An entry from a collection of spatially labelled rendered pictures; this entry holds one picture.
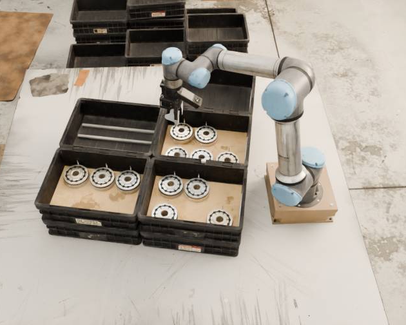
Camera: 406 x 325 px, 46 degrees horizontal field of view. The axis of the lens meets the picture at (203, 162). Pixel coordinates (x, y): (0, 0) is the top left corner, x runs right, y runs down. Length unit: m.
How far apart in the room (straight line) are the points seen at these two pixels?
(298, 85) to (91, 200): 0.96
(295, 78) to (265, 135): 0.84
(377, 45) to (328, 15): 0.53
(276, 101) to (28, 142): 1.35
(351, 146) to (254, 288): 1.72
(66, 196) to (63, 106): 0.69
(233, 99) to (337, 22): 2.26
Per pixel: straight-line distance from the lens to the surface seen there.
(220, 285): 1.92
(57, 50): 4.12
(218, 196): 1.97
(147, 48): 3.39
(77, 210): 1.87
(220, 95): 2.37
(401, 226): 3.11
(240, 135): 2.19
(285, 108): 1.54
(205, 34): 3.32
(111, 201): 1.98
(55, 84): 2.70
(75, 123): 2.21
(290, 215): 2.03
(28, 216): 2.19
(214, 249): 1.95
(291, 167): 1.74
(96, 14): 3.77
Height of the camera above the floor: 2.45
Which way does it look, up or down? 51 degrees down
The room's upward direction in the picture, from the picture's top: 1 degrees clockwise
